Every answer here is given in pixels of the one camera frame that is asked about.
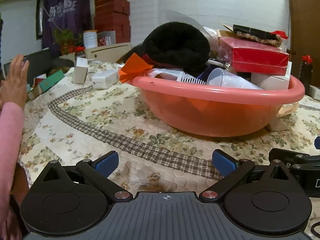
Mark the person's left hand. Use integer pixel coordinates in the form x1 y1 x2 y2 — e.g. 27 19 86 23
1 54 29 109

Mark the leopard print black glove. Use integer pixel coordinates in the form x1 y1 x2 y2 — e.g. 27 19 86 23
233 24 288 47

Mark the floral quilted tablecloth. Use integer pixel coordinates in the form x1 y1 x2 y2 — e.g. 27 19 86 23
19 72 319 193

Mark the purple hanging shirt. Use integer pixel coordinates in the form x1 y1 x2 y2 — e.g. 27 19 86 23
42 0 92 56

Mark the teal green box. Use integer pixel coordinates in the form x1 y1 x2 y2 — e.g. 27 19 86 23
27 70 65 101

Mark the stack of white containers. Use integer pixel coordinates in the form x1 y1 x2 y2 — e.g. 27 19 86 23
83 30 98 49

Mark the clear plastic cup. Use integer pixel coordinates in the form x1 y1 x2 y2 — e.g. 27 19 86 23
206 68 261 90

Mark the black fuzzy hat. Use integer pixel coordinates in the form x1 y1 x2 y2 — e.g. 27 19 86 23
142 22 211 77

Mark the pink plastic basin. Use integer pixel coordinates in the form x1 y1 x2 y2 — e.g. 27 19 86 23
129 76 305 137

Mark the white medicine box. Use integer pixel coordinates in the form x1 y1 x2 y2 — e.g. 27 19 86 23
251 61 292 90

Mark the brown cardboard box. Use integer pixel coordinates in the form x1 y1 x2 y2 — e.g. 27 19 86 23
217 23 254 40

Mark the pink sleeved forearm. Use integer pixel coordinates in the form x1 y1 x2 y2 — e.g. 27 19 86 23
1 102 24 239

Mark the cream cabinet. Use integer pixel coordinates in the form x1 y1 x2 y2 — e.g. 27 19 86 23
85 42 132 63

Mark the black monitor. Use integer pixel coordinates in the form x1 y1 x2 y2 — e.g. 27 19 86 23
3 47 54 86

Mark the stack of red boxes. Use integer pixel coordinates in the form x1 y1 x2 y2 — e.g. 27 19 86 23
94 0 131 46

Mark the red flat box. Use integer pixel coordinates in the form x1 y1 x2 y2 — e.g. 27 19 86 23
218 37 289 76

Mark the potted green plant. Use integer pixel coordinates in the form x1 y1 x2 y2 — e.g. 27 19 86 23
53 28 85 55

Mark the flat white box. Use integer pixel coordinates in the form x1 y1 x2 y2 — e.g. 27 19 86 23
92 69 119 89

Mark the tall white box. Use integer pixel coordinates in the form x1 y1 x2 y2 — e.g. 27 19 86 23
73 57 88 85

